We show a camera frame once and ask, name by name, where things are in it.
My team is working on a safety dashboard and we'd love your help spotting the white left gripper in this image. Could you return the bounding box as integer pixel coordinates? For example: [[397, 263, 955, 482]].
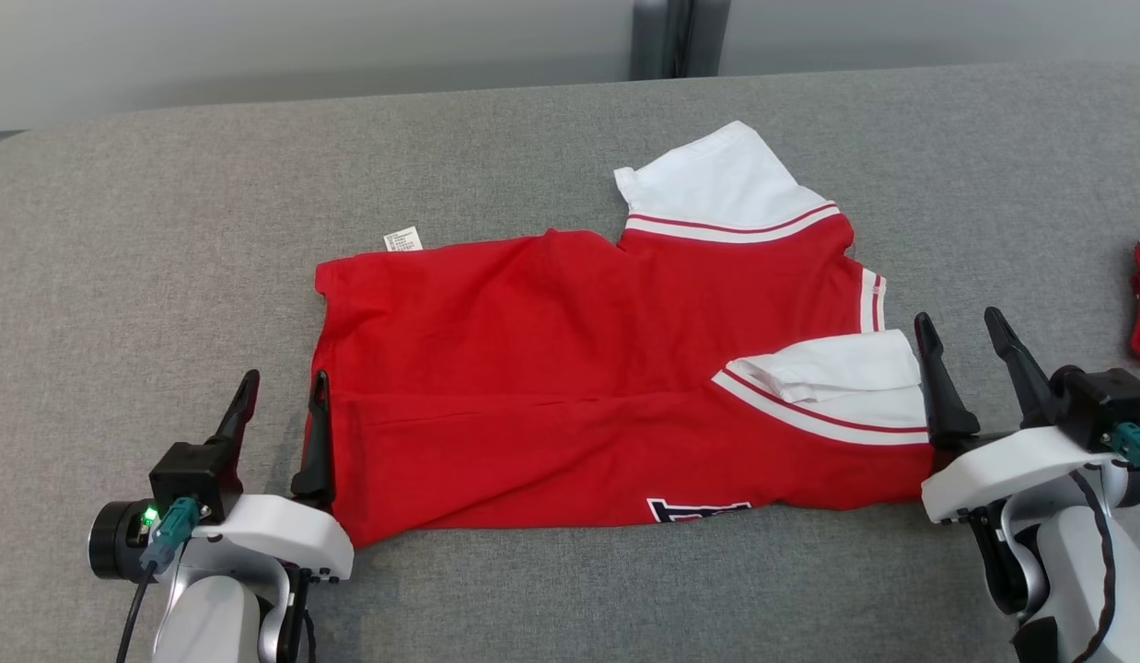
[[192, 370, 355, 583]]

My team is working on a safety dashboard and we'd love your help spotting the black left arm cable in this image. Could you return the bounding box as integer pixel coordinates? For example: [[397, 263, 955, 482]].
[[116, 565, 158, 663]]

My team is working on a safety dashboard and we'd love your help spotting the teal right camera connector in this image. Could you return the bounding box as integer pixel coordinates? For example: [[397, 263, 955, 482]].
[[1111, 422, 1140, 481]]

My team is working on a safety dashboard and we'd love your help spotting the teal left camera connector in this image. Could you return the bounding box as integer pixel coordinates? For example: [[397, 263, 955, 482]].
[[139, 497, 202, 575]]

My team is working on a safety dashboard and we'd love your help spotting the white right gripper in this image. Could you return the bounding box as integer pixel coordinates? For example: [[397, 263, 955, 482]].
[[913, 307, 1123, 525]]

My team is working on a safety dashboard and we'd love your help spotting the grey metal partition post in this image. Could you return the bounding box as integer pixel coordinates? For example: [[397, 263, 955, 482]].
[[629, 0, 733, 82]]

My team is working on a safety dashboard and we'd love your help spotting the teal camera connector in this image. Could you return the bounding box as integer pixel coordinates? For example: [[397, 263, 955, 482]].
[[139, 497, 202, 575], [1111, 422, 1140, 481]]

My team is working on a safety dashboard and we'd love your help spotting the red white-sleeved T-shirt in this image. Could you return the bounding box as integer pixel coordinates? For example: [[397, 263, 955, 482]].
[[303, 120, 936, 550]]

